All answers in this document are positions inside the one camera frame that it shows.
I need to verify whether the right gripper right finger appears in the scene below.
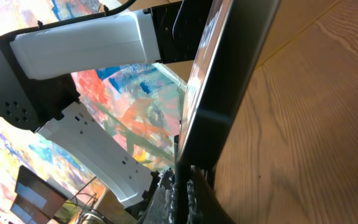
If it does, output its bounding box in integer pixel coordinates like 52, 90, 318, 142
187, 167, 235, 224

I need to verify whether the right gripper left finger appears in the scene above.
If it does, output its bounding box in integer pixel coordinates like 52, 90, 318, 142
138, 169, 175, 224

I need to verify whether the colourful painted backdrop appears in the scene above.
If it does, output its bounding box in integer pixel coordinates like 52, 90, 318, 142
0, 0, 188, 224

